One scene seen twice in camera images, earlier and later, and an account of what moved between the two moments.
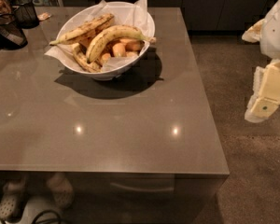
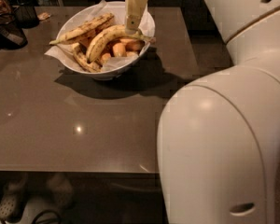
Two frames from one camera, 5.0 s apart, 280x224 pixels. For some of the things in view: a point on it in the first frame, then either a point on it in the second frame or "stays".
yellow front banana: (115, 33) stays
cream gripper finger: (271, 86) to (135, 5)
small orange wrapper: (44, 16) stays
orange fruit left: (119, 49) stays
